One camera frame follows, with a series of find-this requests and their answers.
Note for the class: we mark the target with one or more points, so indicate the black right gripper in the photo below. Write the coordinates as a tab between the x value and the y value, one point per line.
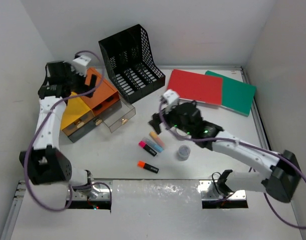
157	120

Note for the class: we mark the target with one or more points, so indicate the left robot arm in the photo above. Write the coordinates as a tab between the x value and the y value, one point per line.
44	162

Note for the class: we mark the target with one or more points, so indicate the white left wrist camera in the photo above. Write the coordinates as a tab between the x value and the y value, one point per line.
80	64

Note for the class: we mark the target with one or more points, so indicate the black mesh file rack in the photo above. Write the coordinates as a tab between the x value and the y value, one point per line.
129	63

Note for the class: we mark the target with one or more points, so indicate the light orange highlighter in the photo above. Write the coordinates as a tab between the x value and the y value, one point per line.
157	139

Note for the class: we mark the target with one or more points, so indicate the blue highlighter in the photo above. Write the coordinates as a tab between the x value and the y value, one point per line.
153	145

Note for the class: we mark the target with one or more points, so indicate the clear grey drawer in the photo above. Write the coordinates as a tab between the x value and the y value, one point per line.
117	115

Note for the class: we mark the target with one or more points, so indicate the pink highlighter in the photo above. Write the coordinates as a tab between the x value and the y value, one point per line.
147	148

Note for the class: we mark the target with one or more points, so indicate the red notebook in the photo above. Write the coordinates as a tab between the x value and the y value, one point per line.
198	87

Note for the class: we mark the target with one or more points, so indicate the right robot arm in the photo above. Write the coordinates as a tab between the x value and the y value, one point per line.
274	174

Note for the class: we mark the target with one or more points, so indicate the green notebook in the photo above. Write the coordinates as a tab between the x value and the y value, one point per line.
236	96

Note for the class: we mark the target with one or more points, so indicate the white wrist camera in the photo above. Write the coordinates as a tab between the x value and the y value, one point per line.
80	64
171	98

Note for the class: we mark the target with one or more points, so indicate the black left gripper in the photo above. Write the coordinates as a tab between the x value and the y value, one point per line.
92	80

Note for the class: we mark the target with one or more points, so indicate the orange yellow drawer organizer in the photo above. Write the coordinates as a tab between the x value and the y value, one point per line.
82	113

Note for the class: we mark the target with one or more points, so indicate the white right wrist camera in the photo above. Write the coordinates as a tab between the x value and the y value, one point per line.
171	98

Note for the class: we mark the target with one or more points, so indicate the small clear jar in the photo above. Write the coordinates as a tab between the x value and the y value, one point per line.
183	152

